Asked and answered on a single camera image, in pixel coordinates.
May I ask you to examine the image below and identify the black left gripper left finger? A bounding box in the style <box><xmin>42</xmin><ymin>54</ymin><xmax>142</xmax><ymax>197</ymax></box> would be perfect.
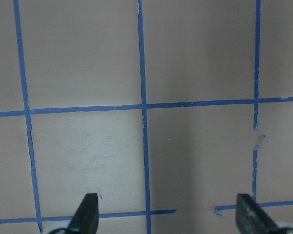
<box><xmin>66</xmin><ymin>193</ymin><xmax>99</xmax><ymax>234</ymax></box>

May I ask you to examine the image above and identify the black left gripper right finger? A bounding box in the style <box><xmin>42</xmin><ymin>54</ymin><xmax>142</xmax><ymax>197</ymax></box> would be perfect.
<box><xmin>235</xmin><ymin>194</ymin><xmax>281</xmax><ymax>234</ymax></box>

